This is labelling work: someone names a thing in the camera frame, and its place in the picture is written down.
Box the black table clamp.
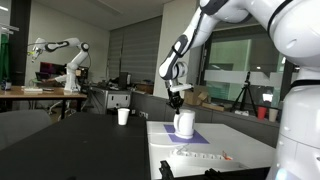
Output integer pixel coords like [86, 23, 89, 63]
[203, 168, 223, 180]
[159, 159, 175, 180]

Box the large open cardboard box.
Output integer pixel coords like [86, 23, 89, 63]
[184, 84, 209, 107]

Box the white metal cabinet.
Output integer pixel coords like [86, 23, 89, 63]
[89, 86, 132, 115]

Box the purple mat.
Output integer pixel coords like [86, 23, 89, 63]
[163, 123, 210, 145]

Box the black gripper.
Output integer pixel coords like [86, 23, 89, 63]
[166, 88, 184, 115]

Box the white power strip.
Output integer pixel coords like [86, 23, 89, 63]
[169, 148, 234, 163]

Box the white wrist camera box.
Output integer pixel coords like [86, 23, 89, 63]
[169, 83, 194, 94]

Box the black computer monitor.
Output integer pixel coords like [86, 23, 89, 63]
[118, 71, 133, 90]

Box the beige paper cup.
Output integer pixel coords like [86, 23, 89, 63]
[268, 108, 279, 123]

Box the flat cardboard box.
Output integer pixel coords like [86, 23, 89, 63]
[201, 101, 225, 112]

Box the white metal frame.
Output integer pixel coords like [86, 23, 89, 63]
[0, 22, 20, 36]

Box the white paper cup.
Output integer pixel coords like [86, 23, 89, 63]
[117, 107, 131, 127]

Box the black tripod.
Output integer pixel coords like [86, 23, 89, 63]
[229, 70, 258, 118]

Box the green cloth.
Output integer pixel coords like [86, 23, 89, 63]
[0, 33, 10, 83]

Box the red cup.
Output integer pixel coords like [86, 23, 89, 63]
[257, 106, 268, 121]

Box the white electric kettle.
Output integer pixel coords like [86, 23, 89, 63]
[173, 109, 197, 140]

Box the monitor with pink screen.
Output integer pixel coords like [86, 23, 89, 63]
[39, 61, 68, 81]

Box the wooden desk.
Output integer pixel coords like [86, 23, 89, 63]
[0, 85, 88, 121]

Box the grey office chair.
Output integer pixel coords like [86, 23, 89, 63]
[0, 109, 53, 151]

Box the person in white shirt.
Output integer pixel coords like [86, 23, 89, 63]
[44, 73, 68, 84]

